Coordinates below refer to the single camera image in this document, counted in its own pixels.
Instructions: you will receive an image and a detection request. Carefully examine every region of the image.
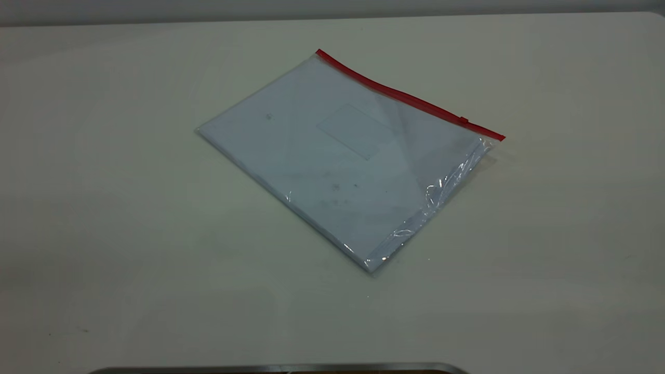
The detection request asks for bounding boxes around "clear plastic zip bag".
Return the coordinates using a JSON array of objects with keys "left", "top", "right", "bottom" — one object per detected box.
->
[{"left": 195, "top": 48, "right": 506, "bottom": 274}]

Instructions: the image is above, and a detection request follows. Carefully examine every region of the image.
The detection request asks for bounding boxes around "grey metal bar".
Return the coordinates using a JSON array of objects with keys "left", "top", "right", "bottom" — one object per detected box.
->
[{"left": 87, "top": 362, "right": 469, "bottom": 374}]

